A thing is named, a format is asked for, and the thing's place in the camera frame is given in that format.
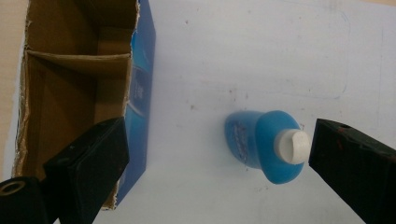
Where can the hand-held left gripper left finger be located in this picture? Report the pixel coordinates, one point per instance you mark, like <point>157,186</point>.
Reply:
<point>90,165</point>

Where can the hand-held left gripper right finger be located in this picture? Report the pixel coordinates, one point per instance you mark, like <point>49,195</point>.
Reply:
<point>355,165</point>

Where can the blue cardboard box with divider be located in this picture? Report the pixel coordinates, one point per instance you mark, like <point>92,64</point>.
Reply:
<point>77,93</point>

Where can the blue bottle with white cap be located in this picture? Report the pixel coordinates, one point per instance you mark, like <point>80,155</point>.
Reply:
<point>267,146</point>

